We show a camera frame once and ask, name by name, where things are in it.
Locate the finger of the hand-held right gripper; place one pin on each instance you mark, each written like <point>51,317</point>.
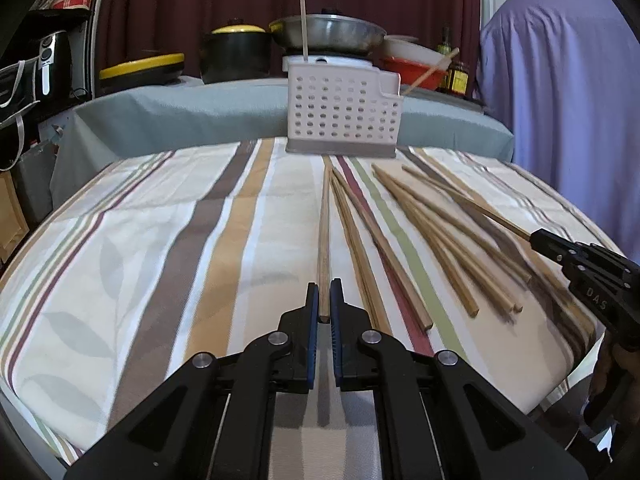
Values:
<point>552,246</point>

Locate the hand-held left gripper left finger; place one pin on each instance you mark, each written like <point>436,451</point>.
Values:
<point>313,320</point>

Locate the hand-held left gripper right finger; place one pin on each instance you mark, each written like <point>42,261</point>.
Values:
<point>335,320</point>

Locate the single wooden chopstick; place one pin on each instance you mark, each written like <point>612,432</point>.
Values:
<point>470,203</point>
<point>325,240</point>
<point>431,72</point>
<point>303,25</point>

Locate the pile of wooden chopsticks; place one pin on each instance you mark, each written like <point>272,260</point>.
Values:
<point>450,260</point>

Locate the white perforated utensil basket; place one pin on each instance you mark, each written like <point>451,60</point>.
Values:
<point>340,110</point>

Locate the person's right hand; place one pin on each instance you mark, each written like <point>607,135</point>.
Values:
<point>622,362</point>

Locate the purple cloth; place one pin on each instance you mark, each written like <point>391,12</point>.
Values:
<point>555,110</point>

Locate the striped tablecloth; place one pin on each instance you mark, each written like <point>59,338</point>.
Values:
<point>175,260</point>

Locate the grey tray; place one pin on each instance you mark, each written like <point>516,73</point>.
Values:
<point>475,101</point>

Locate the brown sauce jar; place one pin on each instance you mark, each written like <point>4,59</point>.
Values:
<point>457,79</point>

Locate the red colander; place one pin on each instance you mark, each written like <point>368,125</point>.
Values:
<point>410,72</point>

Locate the dark oil bottle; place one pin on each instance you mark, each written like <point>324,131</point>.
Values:
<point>444,42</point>

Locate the white bowl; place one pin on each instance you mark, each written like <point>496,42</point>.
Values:
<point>407,47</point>

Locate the white induction cooker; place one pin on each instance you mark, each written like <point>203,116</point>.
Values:
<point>350,60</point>

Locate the black pot with yellow lid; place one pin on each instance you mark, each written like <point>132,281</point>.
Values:
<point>235,57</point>

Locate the steel wok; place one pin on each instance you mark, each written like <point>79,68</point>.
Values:
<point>345,35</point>

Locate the yellow electric pan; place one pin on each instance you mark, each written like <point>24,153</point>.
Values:
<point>142,66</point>

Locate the maroon curtain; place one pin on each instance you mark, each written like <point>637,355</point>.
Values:
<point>200,0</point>

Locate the black air fryer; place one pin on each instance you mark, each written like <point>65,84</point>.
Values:
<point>50,60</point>

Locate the black shelf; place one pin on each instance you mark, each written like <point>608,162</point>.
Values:
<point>75,17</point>

